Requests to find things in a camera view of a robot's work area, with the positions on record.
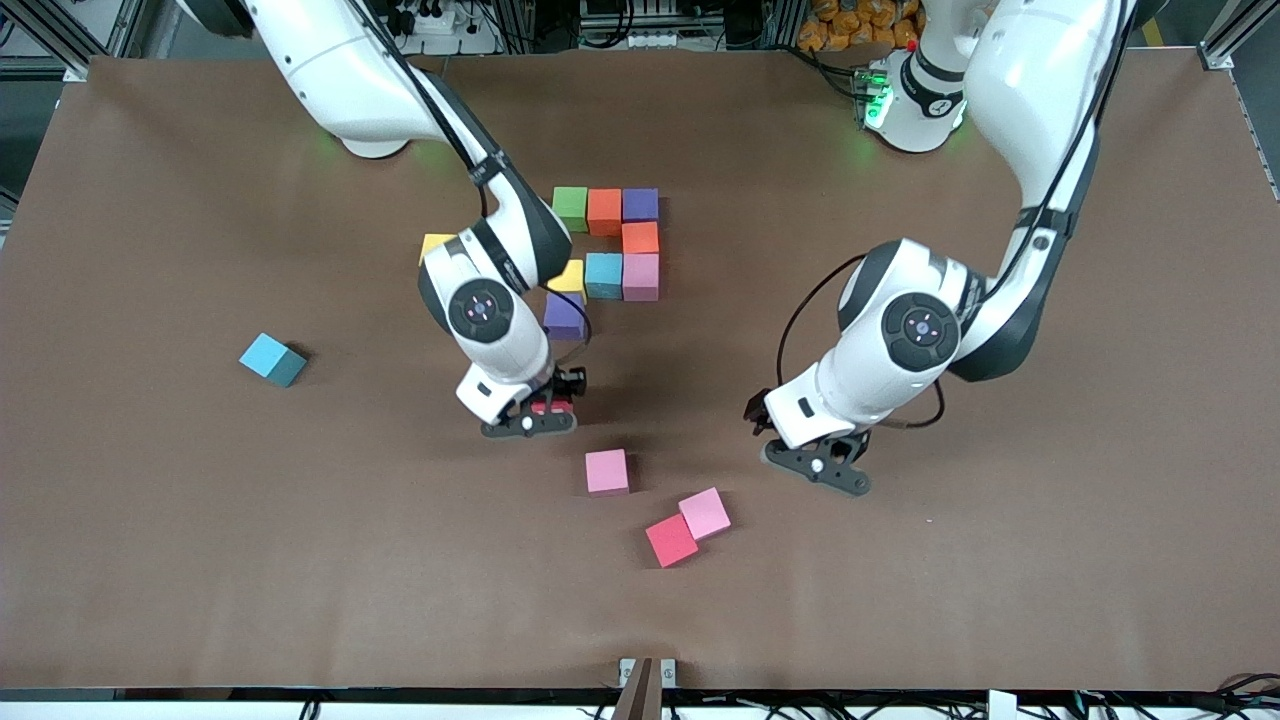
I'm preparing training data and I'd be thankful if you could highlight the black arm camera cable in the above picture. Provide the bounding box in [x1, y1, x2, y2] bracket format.
[775, 252, 946, 431]
[560, 290, 593, 366]

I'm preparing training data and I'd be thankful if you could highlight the pile of orange snack bags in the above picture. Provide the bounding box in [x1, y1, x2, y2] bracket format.
[797, 0, 921, 53]

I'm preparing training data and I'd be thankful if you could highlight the aluminium frame post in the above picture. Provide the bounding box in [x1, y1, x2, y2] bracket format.
[0, 0, 151, 81]
[1198, 0, 1280, 71]

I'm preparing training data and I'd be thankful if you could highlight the brown camera mast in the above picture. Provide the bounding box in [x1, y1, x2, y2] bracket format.
[610, 657, 664, 720]

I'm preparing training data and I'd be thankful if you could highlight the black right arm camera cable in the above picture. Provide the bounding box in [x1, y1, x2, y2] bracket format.
[560, 290, 593, 366]

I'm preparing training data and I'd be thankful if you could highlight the black base cable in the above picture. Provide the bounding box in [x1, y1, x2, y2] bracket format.
[795, 45, 871, 101]

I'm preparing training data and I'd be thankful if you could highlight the blue foam block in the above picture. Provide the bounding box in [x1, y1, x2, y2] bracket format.
[238, 332, 309, 389]
[585, 252, 625, 301]

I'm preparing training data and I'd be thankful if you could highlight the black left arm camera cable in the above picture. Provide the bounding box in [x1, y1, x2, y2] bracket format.
[775, 252, 946, 431]

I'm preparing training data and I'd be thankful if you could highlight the grey metal mount bracket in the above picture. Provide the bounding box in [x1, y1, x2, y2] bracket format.
[618, 656, 678, 689]

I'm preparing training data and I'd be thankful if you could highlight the pink foam block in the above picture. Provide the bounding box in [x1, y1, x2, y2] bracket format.
[678, 487, 732, 542]
[622, 253, 662, 303]
[584, 448, 631, 497]

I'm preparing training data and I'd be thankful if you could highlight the bundle of thin cables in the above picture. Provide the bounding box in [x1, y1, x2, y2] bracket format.
[1185, 672, 1280, 717]

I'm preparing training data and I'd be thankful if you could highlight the white power strip with plugs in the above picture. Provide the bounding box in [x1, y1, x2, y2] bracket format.
[385, 0, 501, 56]

